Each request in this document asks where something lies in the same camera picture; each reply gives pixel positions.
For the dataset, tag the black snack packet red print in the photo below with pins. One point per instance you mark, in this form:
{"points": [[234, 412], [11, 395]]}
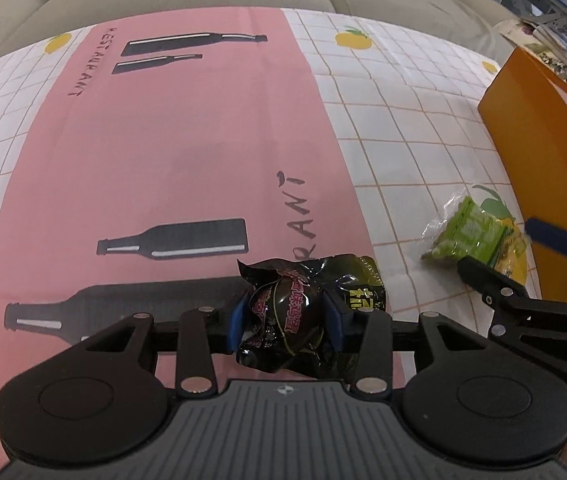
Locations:
{"points": [[283, 310]]}

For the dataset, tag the green snack packet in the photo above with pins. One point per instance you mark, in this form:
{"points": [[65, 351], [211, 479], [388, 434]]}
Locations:
{"points": [[473, 232]]}

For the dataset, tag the black snack packet yellow-green print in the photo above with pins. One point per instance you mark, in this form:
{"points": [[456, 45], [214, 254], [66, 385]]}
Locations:
{"points": [[366, 290]]}

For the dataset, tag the orange cardboard box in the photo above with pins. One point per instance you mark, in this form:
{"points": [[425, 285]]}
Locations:
{"points": [[543, 150]]}

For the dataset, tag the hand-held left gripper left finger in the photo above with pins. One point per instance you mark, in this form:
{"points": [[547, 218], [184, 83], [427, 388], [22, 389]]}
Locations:
{"points": [[238, 317]]}

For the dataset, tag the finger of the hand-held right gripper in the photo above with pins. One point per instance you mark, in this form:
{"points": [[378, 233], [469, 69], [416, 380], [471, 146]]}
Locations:
{"points": [[503, 292], [553, 235]]}

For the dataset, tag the pink and white printed tablecloth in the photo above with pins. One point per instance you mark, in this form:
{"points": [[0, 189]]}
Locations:
{"points": [[188, 160]]}

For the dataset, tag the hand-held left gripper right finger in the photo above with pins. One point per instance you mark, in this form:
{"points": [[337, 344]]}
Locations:
{"points": [[336, 324]]}

